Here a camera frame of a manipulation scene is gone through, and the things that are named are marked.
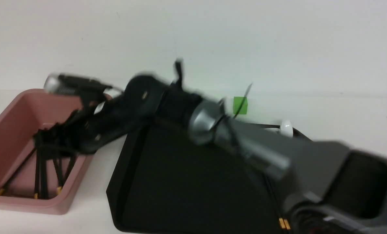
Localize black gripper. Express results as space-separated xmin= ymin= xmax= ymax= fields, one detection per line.
xmin=32 ymin=73 xmax=170 ymax=156

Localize black chopstick tray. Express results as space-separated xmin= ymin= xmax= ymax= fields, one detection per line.
xmin=270 ymin=179 xmax=292 ymax=234
xmin=0 ymin=147 xmax=36 ymax=196
xmin=262 ymin=175 xmax=287 ymax=234

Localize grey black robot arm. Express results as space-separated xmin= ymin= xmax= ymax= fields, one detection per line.
xmin=35 ymin=58 xmax=387 ymax=234

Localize black chopstick bin leaning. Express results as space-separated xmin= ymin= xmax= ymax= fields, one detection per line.
xmin=63 ymin=155 xmax=77 ymax=185

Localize black chopstick bin left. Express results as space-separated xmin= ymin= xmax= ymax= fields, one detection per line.
xmin=33 ymin=150 xmax=40 ymax=199

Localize black chopstick bin crossing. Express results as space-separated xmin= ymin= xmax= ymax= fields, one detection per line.
xmin=52 ymin=156 xmax=64 ymax=195

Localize pink plastic bin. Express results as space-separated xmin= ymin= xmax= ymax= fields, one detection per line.
xmin=0 ymin=89 xmax=93 ymax=215

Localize black plastic tray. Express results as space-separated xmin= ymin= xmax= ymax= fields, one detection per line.
xmin=106 ymin=117 xmax=314 ymax=234

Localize green cube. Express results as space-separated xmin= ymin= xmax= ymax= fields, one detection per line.
xmin=233 ymin=97 xmax=248 ymax=115

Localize white spoon far right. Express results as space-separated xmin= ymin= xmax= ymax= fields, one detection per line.
xmin=265 ymin=120 xmax=294 ymax=138

